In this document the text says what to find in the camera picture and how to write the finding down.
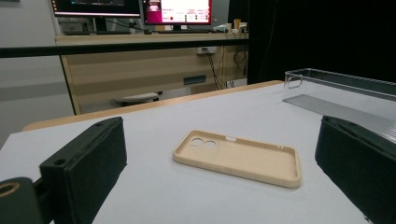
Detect black curtain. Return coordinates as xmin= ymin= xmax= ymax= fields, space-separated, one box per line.
xmin=247 ymin=0 xmax=396 ymax=86

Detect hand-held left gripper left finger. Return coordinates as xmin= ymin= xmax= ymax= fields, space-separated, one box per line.
xmin=39 ymin=117 xmax=128 ymax=224

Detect grey stool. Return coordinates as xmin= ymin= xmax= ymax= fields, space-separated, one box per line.
xmin=114 ymin=91 xmax=161 ymax=107

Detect beige phone case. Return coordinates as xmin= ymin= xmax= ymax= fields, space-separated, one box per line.
xmin=172 ymin=130 xmax=303 ymax=189

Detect white power strip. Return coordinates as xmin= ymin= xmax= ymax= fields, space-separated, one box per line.
xmin=196 ymin=46 xmax=219 ymax=56

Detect white table mat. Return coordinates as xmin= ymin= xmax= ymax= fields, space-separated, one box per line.
xmin=0 ymin=83 xmax=396 ymax=224

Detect wooden board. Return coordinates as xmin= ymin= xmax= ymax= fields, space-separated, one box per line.
xmin=21 ymin=79 xmax=285 ymax=132

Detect black horizontal frame bar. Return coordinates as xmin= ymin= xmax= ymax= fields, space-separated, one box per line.
xmin=0 ymin=38 xmax=250 ymax=59

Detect clear plastic tray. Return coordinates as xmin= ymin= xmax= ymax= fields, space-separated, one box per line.
xmin=282 ymin=67 xmax=396 ymax=144

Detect monitor with pink screen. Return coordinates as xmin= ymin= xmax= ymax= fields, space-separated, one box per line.
xmin=142 ymin=0 xmax=213 ymax=26

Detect black keyboard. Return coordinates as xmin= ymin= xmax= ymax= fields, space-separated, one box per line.
xmin=156 ymin=29 xmax=213 ymax=35
xmin=63 ymin=29 xmax=133 ymax=36

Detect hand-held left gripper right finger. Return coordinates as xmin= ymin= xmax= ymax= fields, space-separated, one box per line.
xmin=315 ymin=115 xmax=396 ymax=224

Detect light wooden desk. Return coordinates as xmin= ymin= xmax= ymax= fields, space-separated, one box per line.
xmin=55 ymin=32 xmax=250 ymax=116

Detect black cables under desk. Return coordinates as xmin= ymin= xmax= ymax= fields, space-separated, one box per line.
xmin=201 ymin=47 xmax=248 ymax=91

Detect dark computer monitor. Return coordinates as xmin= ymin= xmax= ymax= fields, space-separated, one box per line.
xmin=49 ymin=0 xmax=142 ymax=19

